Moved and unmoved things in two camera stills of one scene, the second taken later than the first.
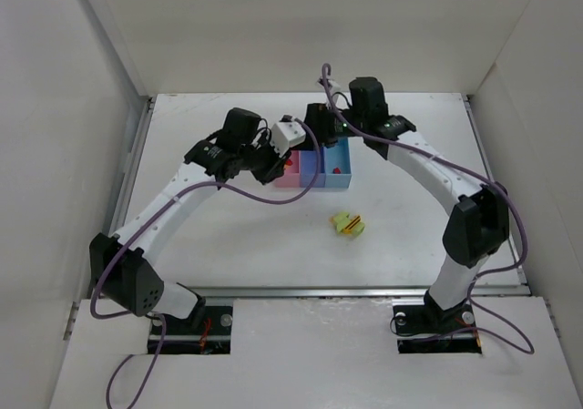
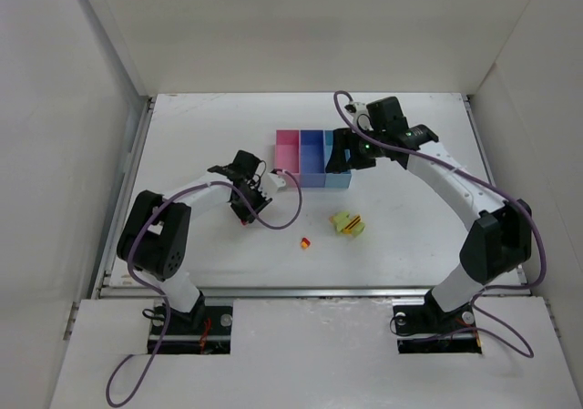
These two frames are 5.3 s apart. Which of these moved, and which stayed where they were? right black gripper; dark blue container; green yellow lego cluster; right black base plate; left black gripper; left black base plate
Moved: right black gripper; left black gripper
Stayed: left black base plate; dark blue container; right black base plate; green yellow lego cluster
